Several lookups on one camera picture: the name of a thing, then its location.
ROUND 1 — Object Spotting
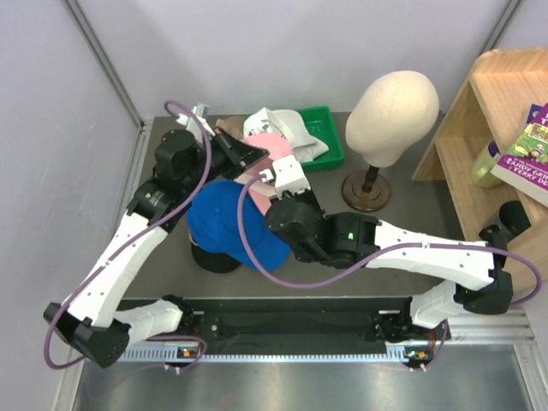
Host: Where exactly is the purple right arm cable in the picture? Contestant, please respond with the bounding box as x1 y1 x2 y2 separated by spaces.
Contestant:
236 175 544 372

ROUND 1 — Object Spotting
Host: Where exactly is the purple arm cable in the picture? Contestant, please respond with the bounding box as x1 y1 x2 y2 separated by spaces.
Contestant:
236 175 544 372
45 99 213 370

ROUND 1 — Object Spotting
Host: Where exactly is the green plastic tray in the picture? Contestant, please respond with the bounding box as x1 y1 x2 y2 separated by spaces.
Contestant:
295 105 346 175

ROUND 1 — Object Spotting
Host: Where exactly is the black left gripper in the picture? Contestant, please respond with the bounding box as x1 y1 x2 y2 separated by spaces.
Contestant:
180 126 268 193

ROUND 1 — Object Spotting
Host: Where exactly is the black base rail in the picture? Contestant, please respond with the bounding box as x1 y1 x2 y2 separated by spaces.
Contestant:
96 297 506 354

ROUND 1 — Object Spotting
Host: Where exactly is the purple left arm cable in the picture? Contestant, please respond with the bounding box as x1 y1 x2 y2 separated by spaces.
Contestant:
45 99 213 370

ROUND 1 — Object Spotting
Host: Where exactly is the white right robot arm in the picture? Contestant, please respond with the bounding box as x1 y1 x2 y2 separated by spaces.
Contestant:
265 190 513 339

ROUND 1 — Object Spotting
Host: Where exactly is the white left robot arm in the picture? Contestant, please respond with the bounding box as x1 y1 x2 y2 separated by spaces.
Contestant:
44 129 269 368

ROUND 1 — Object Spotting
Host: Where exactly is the pink and white cap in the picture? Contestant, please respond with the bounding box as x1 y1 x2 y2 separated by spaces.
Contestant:
237 131 295 215

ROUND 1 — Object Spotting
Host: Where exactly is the purple paperback book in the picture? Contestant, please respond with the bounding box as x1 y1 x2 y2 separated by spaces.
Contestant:
491 104 547 206

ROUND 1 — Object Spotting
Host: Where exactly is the cream mannequin head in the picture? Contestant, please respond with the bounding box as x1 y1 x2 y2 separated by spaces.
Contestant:
345 70 439 169

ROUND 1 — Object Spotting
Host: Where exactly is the dark wooden stand base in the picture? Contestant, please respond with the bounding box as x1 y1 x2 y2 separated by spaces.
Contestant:
342 166 390 212

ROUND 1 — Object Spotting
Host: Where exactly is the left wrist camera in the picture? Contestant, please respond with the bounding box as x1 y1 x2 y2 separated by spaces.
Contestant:
176 104 215 141

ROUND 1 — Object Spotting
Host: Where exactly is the yellow mug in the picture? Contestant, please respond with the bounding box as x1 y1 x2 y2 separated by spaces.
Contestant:
471 140 502 188

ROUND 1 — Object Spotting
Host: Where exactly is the wooden shelf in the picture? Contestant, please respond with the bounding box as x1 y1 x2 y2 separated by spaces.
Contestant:
411 46 548 296

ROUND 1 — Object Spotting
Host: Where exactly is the white grey cap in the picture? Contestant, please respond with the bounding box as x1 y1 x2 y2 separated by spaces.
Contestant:
243 107 329 164

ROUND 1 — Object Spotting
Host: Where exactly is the blue cap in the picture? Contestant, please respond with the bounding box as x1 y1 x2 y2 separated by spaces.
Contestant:
186 181 291 271

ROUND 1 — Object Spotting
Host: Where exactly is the dark green mug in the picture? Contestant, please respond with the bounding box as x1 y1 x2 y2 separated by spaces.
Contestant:
495 200 531 241

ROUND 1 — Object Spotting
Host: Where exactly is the black cap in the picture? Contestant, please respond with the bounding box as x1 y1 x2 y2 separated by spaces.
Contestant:
191 243 241 274

